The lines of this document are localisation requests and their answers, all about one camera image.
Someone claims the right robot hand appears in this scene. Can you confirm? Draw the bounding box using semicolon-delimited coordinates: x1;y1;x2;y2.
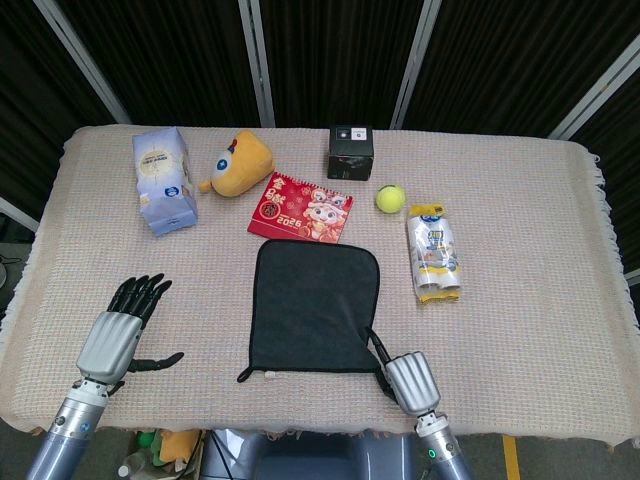
366;327;442;416

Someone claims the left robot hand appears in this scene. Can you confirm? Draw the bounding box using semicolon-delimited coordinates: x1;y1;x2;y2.
74;273;185;389

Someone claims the grey and pink towel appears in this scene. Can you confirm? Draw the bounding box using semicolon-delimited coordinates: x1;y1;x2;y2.
236;238;382;384

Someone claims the beige woven tablecloth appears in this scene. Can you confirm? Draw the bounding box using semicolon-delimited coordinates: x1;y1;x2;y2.
0;124;629;444

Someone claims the small yellow stuffed toy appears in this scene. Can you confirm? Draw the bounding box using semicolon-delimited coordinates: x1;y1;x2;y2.
159;429;201;464

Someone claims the clear plastic bottle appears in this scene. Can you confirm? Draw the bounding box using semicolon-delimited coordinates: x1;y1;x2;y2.
116;452;151;480

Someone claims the grey robot torso base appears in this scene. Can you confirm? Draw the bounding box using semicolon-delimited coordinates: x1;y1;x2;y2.
199;429;416;480

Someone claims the pack of plastic bag rolls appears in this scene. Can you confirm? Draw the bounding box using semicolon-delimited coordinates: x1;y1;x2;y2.
405;202;464;305

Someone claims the light blue tissue pack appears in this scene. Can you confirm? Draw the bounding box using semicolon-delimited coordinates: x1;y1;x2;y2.
131;126;200;237

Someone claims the yellow-green tennis ball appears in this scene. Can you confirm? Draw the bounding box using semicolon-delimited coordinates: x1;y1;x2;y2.
375;184;406;214

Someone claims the red 2026 desk calendar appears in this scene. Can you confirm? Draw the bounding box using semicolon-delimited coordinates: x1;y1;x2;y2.
246;171;355;246

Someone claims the yellow plush toy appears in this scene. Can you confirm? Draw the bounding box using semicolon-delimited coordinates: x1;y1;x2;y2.
198;130;276;197

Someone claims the black cardboard box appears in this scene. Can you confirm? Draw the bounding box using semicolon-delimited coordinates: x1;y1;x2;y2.
327;124;375;181

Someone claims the dark pleated partition curtain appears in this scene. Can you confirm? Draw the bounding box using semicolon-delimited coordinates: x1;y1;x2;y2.
0;0;640;281

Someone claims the black base cable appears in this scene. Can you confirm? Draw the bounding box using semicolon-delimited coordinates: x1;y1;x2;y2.
205;428;239;480

